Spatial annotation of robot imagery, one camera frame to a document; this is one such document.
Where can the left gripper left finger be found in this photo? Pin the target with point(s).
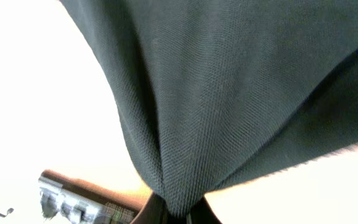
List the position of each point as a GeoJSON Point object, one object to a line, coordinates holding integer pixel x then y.
{"type": "Point", "coordinates": [153, 212]}

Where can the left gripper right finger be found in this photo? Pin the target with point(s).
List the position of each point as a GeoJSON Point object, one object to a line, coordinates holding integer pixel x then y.
{"type": "Point", "coordinates": [201, 213]}

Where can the black t-shirt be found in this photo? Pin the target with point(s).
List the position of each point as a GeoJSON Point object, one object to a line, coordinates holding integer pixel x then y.
{"type": "Point", "coordinates": [214, 93]}

